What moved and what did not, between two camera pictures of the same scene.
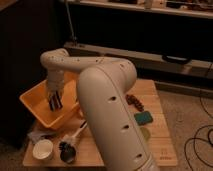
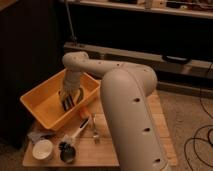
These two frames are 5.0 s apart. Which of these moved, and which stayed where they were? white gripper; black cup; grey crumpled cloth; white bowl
Moved: white gripper
Stayed: grey crumpled cloth; black cup; white bowl
